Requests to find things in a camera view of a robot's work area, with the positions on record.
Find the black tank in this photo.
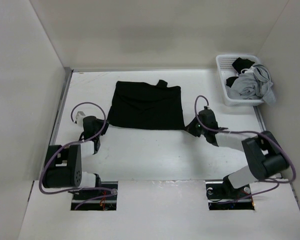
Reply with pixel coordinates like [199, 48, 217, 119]
[107, 79, 185, 130]
[226, 57, 255, 88]

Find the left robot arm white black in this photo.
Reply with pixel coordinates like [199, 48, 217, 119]
[42, 111, 109, 200]

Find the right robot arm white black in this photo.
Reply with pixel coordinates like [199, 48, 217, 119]
[185, 106, 290, 200]

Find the grey tank top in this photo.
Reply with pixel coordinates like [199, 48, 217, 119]
[227, 64, 276, 105]

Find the white plastic laundry basket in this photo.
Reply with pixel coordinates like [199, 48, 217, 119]
[215, 53, 264, 107]

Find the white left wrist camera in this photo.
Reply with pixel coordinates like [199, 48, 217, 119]
[75, 111, 86, 126]

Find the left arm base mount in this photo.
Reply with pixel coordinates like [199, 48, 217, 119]
[70, 190, 118, 211]

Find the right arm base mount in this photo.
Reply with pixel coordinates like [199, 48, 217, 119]
[205, 181, 255, 211]

